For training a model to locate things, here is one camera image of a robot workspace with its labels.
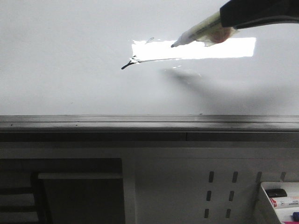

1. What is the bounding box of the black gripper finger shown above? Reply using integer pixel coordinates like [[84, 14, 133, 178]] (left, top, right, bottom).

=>
[[220, 0, 299, 29]]

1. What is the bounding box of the white whiteboard marker black cap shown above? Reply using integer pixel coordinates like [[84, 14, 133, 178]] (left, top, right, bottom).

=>
[[171, 11, 241, 49]]

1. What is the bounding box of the white whiteboard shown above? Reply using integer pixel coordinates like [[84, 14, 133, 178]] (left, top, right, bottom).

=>
[[0, 0, 299, 115]]

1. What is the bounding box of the white marker holder box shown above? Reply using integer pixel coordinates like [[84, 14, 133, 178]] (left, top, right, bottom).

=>
[[254, 182, 299, 224]]

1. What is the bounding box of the white slotted metal panel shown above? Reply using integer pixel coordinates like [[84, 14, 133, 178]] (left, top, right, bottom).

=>
[[0, 141, 299, 224]]

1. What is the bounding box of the red capped marker in box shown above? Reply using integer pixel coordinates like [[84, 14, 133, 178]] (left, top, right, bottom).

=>
[[270, 196, 299, 209]]

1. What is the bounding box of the blue marker in box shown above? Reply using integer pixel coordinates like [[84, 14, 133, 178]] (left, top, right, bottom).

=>
[[292, 212, 299, 222]]

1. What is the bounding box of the pink item in box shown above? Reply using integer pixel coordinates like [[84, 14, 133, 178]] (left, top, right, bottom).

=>
[[283, 221, 299, 224]]

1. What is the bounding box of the grey whiteboard frame rail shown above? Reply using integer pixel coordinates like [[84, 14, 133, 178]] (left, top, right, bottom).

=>
[[0, 114, 299, 142]]

